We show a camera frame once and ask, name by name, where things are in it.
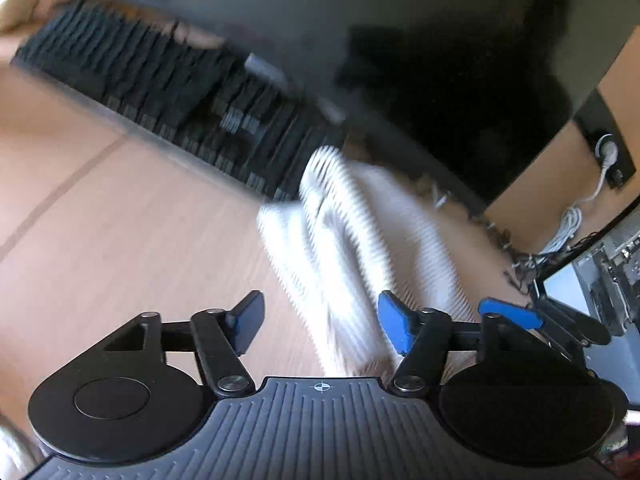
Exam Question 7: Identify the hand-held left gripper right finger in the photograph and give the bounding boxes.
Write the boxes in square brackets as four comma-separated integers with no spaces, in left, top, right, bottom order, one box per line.
[378,290,551,397]

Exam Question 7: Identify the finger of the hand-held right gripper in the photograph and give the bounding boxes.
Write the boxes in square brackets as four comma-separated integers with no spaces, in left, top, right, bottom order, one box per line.
[478,298,544,331]
[539,299,612,347]

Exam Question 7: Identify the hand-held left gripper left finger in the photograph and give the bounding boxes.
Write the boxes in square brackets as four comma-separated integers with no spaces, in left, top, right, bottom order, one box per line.
[102,290,266,397]

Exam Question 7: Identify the white striped garment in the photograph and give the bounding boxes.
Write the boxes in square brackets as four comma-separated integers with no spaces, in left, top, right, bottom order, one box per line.
[257,145,482,377]

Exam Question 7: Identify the black power strip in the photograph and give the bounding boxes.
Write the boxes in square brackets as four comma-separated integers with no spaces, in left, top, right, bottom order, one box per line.
[574,89,640,192]

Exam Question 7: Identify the black keyboard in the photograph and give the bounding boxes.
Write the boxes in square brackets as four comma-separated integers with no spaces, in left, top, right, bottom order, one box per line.
[10,0,352,207]

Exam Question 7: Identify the computer monitor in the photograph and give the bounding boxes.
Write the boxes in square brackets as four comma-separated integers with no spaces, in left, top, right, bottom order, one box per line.
[40,0,626,211]

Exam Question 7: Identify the dark tangled cables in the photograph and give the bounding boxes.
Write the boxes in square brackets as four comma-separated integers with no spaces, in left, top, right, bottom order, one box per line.
[425,180,547,292]

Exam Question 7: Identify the white cable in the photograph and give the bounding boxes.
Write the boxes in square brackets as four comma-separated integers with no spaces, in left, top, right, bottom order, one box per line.
[539,135,622,257]

